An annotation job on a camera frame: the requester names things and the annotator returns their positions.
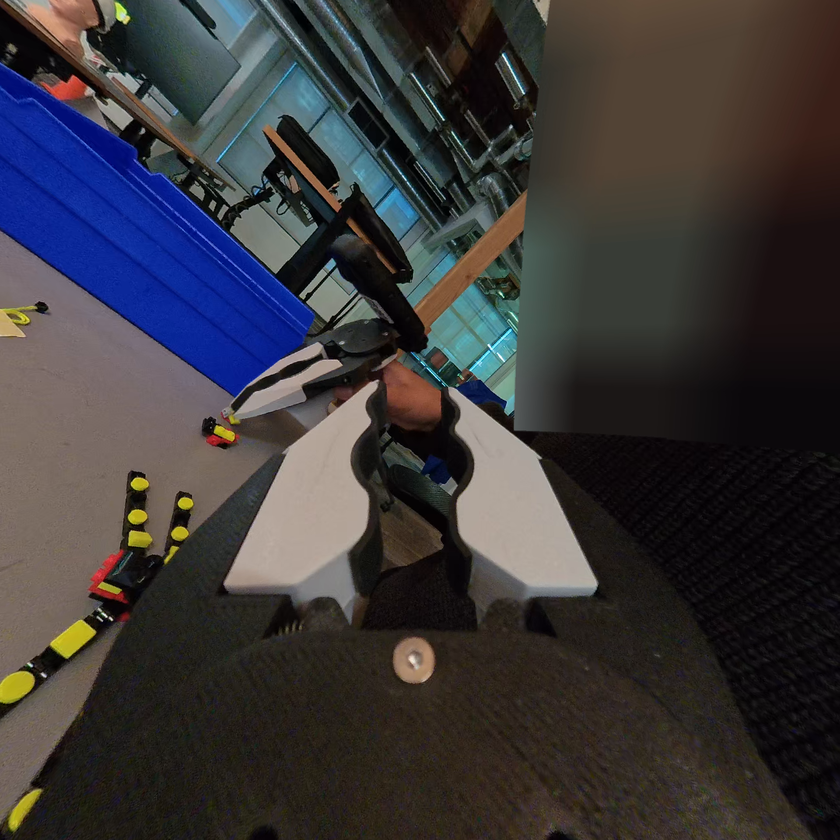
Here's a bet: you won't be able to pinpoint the person's right hand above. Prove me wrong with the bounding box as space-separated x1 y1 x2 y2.
384 364 447 433

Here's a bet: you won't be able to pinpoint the blue plastic bin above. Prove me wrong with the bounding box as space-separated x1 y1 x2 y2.
0 62 316 395

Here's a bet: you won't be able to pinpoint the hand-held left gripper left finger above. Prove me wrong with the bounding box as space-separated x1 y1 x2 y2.
223 381 389 611

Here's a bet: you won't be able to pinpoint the silver ceiling ducts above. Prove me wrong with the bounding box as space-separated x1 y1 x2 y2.
256 0 549 277

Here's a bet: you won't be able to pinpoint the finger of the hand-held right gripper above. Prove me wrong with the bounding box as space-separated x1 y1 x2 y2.
230 346 327 413
233 374 352 421

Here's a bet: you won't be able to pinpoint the yellow black lego spider model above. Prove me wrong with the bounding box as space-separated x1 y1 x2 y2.
0 469 196 833

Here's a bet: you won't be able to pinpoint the long wooden office desk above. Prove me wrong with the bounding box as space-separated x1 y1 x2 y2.
0 0 234 191

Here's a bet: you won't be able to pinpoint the black flat carry bag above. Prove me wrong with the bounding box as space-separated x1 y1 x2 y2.
351 184 414 283

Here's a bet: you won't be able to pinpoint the wooden top standing desk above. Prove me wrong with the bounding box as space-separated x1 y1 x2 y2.
262 125 414 309

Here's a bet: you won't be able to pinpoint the large dark wall screen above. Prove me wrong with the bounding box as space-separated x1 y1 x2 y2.
121 0 242 127

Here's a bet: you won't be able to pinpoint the black office chair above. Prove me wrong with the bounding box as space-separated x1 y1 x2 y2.
386 459 457 532

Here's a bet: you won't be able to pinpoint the wooden ceiling beam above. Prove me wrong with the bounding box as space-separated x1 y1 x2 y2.
413 190 529 329

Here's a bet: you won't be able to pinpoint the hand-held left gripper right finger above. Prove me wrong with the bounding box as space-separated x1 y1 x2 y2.
440 386 599 601

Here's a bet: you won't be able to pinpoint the black rounded backpack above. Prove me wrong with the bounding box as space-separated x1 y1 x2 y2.
276 115 341 188

